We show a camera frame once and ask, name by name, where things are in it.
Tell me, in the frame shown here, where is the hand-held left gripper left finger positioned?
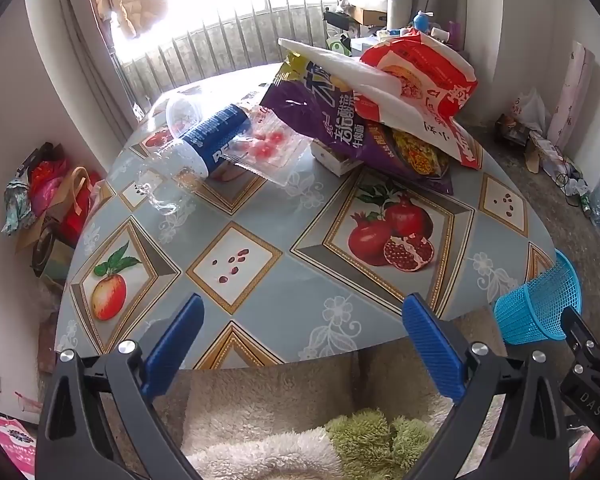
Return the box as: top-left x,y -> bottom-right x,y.
34,292 -> 206,480

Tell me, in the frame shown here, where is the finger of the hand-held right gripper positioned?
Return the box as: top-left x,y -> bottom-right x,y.
561,305 -> 600,377

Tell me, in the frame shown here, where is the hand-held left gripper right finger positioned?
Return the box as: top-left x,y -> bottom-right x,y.
401,293 -> 571,480

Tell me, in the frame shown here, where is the blue plastic mesh basket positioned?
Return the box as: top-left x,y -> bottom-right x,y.
493,249 -> 583,346

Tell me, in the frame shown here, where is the clear bottle blue label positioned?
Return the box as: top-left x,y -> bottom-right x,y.
172,104 -> 253,180

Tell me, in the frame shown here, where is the blue white cardboard box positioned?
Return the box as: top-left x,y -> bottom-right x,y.
310,140 -> 363,177

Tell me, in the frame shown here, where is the clear red printed plastic bag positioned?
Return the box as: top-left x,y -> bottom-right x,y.
225,92 -> 321,188

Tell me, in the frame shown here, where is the purple noodle packet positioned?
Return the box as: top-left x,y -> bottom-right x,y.
260,52 -> 453,196

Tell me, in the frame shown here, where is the red white plastic bag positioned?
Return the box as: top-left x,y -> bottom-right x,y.
278,30 -> 482,171

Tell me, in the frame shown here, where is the person's left forearm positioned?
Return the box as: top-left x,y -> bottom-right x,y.
185,408 -> 438,480

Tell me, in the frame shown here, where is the flat cardboard piece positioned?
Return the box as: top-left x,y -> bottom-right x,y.
37,320 -> 58,373

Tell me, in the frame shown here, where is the green cardboard box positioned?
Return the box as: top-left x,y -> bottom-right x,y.
32,230 -> 76,281

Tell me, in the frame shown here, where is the fruit print tablecloth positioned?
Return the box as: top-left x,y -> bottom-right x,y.
55,62 -> 558,371

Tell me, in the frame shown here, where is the brown paper bag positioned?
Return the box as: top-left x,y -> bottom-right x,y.
15,167 -> 88,251

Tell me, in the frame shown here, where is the pink printed bag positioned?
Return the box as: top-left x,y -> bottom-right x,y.
0,410 -> 37,480

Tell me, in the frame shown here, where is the pink red plastic bag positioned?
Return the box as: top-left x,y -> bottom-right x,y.
30,160 -> 71,216

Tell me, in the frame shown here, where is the teal patterned cloth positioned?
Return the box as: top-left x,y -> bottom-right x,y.
2,177 -> 36,236

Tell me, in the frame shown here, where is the dark snack bag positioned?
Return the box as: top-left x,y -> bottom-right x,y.
496,115 -> 531,147

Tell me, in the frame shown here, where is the pink rolled mat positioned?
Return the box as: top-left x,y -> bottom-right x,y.
547,42 -> 596,148

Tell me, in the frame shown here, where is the metal balcony railing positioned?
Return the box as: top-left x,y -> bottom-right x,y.
112,0 -> 331,106

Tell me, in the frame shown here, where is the green white bag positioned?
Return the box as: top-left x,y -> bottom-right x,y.
325,35 -> 353,56

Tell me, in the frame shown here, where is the brown cardboard box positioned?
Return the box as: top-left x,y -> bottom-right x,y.
352,7 -> 388,26

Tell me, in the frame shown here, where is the black item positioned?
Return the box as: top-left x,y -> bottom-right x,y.
323,10 -> 353,31

